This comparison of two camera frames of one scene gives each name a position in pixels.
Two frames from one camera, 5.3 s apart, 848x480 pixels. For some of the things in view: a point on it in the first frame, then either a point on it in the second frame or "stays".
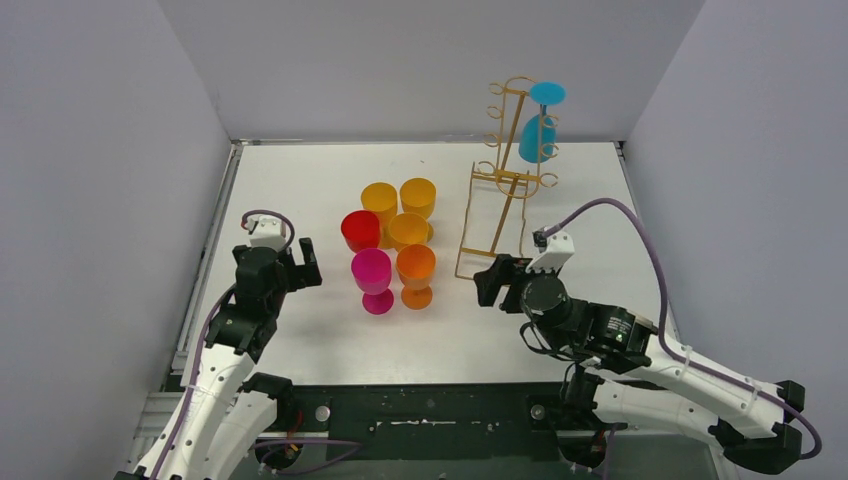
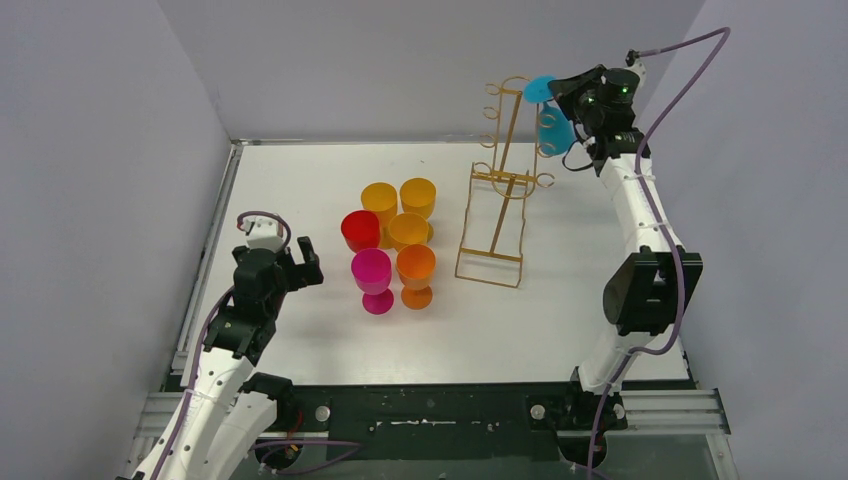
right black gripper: (505, 269) → (568, 93)
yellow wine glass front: (381, 198) stays
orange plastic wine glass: (415, 266) stays
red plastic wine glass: (361, 230) stays
